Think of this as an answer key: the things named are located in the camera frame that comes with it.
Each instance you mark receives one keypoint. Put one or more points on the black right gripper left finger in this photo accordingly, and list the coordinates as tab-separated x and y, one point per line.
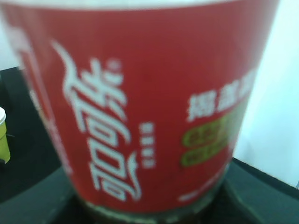
51	201

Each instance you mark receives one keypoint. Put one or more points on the cola bottle red label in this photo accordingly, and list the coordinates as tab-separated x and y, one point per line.
143	99

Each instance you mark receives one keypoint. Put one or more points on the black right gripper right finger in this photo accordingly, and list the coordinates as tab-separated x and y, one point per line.
250	196

